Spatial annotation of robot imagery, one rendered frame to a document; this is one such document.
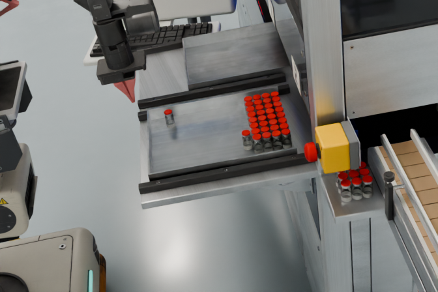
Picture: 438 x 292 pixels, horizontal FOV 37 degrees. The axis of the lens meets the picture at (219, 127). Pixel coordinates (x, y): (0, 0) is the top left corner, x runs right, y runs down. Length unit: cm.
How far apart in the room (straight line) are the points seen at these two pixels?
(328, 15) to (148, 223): 164
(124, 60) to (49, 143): 200
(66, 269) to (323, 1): 137
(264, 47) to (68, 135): 163
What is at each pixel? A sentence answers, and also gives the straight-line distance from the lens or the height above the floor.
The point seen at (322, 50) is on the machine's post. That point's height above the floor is 119.
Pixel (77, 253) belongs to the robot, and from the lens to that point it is 229.
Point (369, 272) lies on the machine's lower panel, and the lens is 173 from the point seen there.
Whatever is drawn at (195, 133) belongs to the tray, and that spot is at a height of 88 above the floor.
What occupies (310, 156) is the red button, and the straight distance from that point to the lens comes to 132.
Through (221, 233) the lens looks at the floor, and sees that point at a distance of 259.
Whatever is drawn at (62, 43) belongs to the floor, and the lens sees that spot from 418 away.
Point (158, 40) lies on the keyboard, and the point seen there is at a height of 83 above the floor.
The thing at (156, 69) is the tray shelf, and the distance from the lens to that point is 192.
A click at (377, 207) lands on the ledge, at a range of 139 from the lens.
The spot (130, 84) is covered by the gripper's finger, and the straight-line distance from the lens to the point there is 137.
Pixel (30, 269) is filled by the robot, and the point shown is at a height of 28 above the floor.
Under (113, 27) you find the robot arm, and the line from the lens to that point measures 132.
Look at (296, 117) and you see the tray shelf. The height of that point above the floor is 88.
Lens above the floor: 185
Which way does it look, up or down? 37 degrees down
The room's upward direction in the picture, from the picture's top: 11 degrees counter-clockwise
